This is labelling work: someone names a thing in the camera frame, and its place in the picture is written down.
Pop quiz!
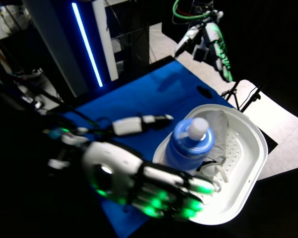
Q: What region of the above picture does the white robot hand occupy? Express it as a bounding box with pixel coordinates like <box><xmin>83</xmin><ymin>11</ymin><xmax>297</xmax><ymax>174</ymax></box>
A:
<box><xmin>81</xmin><ymin>113</ymin><xmax>216</xmax><ymax>221</ymax></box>
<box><xmin>174</xmin><ymin>22</ymin><xmax>234</xmax><ymax>83</ymax></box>

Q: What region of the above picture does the blue water bottle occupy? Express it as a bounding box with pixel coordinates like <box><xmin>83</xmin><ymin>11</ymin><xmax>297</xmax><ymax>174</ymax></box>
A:
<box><xmin>165</xmin><ymin>117</ymin><xmax>216</xmax><ymax>174</ymax></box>

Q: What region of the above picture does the white umbrella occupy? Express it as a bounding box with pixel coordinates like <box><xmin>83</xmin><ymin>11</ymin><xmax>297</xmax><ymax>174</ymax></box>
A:
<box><xmin>196</xmin><ymin>110</ymin><xmax>231</xmax><ymax>193</ymax></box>

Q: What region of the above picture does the small black patch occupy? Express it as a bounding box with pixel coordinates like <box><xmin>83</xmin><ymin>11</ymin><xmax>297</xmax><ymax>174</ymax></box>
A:
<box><xmin>196</xmin><ymin>85</ymin><xmax>214</xmax><ymax>99</ymax></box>

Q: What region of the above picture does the blue table cloth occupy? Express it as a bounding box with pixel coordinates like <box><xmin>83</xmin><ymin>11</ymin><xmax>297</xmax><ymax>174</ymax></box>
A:
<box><xmin>62</xmin><ymin>60</ymin><xmax>236</xmax><ymax>238</ymax></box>

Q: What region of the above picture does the black metal rack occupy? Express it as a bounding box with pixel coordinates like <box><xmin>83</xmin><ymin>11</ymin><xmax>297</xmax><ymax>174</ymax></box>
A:
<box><xmin>105</xmin><ymin>0</ymin><xmax>161</xmax><ymax>75</ymax></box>

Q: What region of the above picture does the black tripod stand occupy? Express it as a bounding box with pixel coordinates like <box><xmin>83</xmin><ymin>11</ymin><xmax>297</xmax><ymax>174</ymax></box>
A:
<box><xmin>221</xmin><ymin>81</ymin><xmax>266</xmax><ymax>112</ymax></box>

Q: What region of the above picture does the glowing blue light strip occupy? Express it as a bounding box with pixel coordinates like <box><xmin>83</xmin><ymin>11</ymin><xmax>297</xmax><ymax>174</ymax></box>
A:
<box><xmin>71</xmin><ymin>2</ymin><xmax>104</xmax><ymax>88</ymax></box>

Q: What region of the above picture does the white perforated plastic basket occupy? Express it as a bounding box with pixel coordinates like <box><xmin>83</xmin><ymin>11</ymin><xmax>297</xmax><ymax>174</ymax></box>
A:
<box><xmin>151</xmin><ymin>103</ymin><xmax>269</xmax><ymax>226</ymax></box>

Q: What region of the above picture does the grey robot body column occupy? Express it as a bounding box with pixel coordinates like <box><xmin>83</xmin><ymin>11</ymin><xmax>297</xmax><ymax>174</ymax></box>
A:
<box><xmin>22</xmin><ymin>0</ymin><xmax>107</xmax><ymax>99</ymax></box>

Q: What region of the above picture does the green cable loop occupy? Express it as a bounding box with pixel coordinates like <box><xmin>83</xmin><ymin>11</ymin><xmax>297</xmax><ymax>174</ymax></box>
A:
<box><xmin>172</xmin><ymin>0</ymin><xmax>214</xmax><ymax>20</ymax></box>

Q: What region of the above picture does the white upright post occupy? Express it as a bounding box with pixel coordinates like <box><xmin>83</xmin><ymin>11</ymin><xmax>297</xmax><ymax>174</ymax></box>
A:
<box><xmin>91</xmin><ymin>0</ymin><xmax>119</xmax><ymax>82</ymax></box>

